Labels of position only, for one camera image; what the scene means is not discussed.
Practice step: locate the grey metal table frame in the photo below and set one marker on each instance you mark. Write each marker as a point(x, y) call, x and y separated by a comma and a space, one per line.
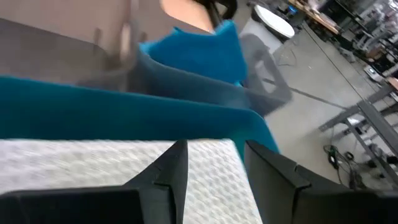
point(373, 118)

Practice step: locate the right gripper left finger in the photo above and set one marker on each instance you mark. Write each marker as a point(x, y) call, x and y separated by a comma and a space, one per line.
point(161, 193)

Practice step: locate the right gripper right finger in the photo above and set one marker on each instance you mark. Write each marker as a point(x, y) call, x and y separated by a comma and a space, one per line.
point(280, 193)

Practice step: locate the grey waffle towel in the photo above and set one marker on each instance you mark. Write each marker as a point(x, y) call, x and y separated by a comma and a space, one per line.
point(77, 161)

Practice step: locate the wooden workbench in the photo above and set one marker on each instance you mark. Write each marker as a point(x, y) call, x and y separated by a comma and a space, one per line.
point(317, 17)

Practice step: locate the white trash can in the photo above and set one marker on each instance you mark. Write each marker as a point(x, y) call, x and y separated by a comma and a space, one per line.
point(273, 21)

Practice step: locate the blue plastic bin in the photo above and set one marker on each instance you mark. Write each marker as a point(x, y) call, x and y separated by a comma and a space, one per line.
point(124, 115)

